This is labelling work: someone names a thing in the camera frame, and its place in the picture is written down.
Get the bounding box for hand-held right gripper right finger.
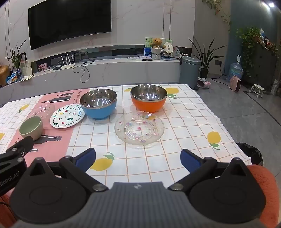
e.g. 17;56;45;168
168;148;251;192

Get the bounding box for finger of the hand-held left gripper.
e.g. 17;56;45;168
0;136;34;170

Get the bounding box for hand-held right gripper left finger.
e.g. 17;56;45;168
24;147;108;193

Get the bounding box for green ceramic bowl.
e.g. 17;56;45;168
19;116;43;141

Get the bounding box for small clear glass plate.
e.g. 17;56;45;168
30;103;56;120

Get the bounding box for white painted plate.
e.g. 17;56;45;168
50;105;86;129

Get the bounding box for blue steel bowl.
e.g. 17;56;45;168
79;89;118;120

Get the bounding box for large flowered glass plate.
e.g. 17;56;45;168
114;111;165;149

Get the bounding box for orange steel bowl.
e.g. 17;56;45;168
130;84;168;113

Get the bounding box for lemon print tablecloth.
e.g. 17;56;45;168
0;83;252;193

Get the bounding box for black trash bag bin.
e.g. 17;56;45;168
236;142;264;167

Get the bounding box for blue snack packets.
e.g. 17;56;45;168
6;69;23;85

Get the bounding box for gold round vase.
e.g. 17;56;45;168
0;65;10;86

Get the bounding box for white paper bag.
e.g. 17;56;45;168
20;61;32;76

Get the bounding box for orange fluffy chair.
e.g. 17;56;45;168
247;164;281;228

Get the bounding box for grey pedal trash can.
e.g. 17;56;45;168
179;56;201;89

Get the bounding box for pink space heater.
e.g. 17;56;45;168
229;75;242;92

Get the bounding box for spiky green potted plant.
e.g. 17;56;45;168
5;39;27;71

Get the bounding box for white wifi router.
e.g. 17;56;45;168
60;55;76;69

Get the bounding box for white low stool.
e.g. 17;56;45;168
250;84;266;98

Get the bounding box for grey marble tv console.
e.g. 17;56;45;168
0;45;182;106

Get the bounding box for blue water jug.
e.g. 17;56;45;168
228;62;244;82

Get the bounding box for long-leaf potted plant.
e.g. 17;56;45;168
189;37;226;79

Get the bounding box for white ribbed pot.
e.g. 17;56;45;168
151;47;163;60

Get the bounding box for dark grey cabinet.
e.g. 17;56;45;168
244;44;281;97

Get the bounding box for green picture board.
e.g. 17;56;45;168
145;37;172;56

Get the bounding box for brown teddy bear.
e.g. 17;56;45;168
150;38;164;49

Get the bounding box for black television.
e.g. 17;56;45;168
28;0;112;51

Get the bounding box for bushy leafy plant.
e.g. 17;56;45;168
236;26;264;73

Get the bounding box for hanging vine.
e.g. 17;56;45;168
202;0;232;31

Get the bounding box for black cable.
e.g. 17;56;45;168
72;56;98;83

